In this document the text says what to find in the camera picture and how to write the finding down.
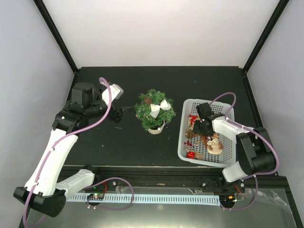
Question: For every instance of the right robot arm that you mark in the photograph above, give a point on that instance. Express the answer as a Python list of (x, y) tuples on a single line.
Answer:
[(255, 153)]

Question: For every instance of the black frame post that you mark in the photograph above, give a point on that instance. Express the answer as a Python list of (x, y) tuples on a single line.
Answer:
[(55, 33), (275, 16)]

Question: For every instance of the small green christmas tree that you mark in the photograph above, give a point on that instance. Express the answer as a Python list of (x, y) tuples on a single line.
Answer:
[(142, 109)]

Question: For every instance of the snowman figurine ornament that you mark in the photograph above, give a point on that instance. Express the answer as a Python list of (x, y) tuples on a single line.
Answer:
[(214, 146)]

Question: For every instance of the red gift box ornament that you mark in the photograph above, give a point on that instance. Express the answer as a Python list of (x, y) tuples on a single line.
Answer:
[(190, 155)]

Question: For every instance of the white slotted cable duct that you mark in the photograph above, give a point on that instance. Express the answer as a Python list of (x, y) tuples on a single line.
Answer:
[(146, 199)]

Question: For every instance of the silver bow ornament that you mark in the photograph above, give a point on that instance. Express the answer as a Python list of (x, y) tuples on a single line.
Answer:
[(155, 108)]

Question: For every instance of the brown wooden ornament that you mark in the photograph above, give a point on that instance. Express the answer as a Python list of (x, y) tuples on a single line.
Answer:
[(199, 156)]

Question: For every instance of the white plastic basket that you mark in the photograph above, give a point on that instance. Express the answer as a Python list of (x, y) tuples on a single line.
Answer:
[(199, 143)]

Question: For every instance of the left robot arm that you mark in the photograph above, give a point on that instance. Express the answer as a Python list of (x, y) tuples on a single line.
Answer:
[(87, 107)]

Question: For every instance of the red star ornament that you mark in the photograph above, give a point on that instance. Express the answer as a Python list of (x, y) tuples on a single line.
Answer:
[(193, 118)]

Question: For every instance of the string lights with battery box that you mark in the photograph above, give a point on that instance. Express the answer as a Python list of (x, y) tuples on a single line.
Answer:
[(149, 122)]

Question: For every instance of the black frame post left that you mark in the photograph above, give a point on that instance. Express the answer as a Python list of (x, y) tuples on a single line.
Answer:
[(55, 33)]

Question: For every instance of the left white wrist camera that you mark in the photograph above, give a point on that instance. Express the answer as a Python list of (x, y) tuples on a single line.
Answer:
[(114, 93)]

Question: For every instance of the pine cone ornament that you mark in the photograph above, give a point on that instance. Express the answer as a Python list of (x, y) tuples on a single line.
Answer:
[(147, 101), (189, 133)]

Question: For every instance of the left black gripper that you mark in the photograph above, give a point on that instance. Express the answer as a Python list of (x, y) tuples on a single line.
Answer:
[(119, 115)]

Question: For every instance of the black frame post right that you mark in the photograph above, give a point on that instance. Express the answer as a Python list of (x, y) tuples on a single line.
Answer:
[(275, 16)]

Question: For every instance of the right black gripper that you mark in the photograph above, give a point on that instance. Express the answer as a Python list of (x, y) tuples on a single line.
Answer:
[(196, 130)]

